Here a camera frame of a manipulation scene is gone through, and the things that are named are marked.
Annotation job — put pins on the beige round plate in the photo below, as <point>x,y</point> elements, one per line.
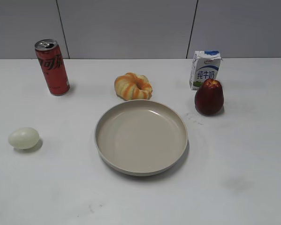
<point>141,138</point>

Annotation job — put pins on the red cola can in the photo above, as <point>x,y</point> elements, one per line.
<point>51,62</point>

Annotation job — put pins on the white blue milk carton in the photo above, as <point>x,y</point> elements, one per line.
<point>205,65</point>

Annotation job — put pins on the dark red wax apple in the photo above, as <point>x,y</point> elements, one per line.
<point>209,97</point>

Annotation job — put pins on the white egg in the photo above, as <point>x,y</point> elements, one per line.
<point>24,138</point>

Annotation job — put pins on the orange striped ring croissant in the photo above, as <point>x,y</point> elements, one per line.
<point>132,86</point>

